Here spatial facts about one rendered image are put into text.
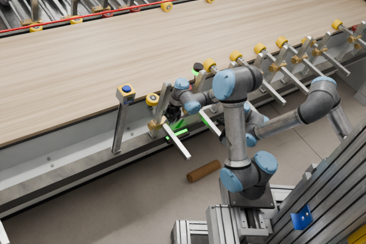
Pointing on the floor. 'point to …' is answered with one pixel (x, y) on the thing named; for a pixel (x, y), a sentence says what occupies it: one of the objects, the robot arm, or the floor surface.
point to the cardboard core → (203, 171)
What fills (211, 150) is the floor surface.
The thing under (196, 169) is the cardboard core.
